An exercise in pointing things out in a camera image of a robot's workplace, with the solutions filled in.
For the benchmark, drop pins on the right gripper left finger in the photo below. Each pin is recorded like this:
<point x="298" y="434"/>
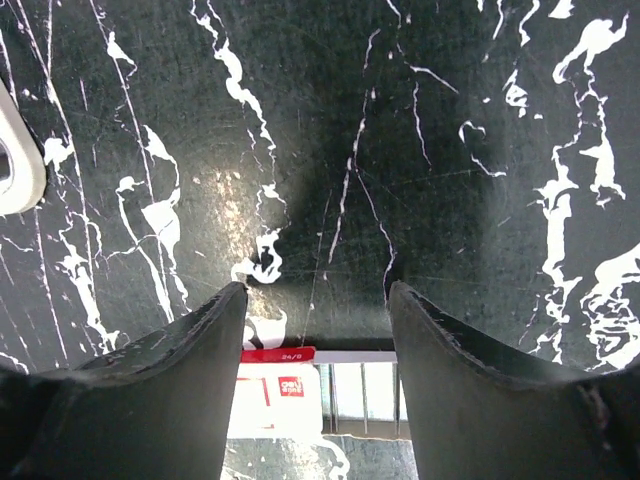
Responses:
<point x="158" y="408"/>

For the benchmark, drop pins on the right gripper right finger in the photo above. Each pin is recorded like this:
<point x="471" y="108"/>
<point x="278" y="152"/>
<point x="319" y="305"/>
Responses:
<point x="480" y="409"/>

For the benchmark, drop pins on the white red staple box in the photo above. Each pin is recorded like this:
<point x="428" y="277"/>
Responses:
<point x="303" y="392"/>

